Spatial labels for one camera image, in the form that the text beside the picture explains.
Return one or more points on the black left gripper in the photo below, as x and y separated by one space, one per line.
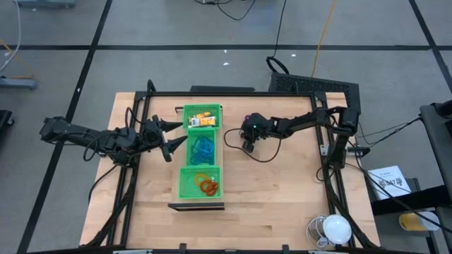
153 135

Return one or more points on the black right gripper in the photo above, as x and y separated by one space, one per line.
256 128

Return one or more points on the grey silicone wristband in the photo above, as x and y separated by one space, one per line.
197 141

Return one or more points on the teal silicone wristband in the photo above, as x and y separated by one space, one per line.
203 153

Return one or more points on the yellow orange packets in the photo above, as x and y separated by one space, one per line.
206 121

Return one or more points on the yellow crayon box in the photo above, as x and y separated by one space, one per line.
203 115

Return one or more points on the light blue silicone wristband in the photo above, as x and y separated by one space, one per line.
210 150

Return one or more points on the yellow silicone wristband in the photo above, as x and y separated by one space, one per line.
195 179

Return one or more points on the orange silicone wristband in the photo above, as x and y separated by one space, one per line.
216 188
201 186

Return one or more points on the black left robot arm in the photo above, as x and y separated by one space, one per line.
106 141

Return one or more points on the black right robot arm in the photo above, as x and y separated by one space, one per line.
318 120

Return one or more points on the grey desk foot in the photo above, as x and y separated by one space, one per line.
42 3
17 84

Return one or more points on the green slotted plastic basket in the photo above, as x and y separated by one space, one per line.
187 187
187 109
189 133

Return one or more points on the green three-compartment tray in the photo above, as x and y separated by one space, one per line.
197 206

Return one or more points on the black computer case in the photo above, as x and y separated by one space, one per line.
318 84

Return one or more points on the black table clamp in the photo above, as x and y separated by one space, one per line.
285 248
182 247

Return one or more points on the silver aluminium bar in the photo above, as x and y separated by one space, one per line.
328 252
132 252

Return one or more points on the white dome lamp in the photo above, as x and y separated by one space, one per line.
337 229

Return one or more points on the white printed paper sheet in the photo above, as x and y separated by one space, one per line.
385 176

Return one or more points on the black equipment piece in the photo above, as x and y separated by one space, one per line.
4 121

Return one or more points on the black side cart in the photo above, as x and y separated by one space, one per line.
434 141

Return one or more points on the yellow plastic bottle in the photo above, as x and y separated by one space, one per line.
413 221

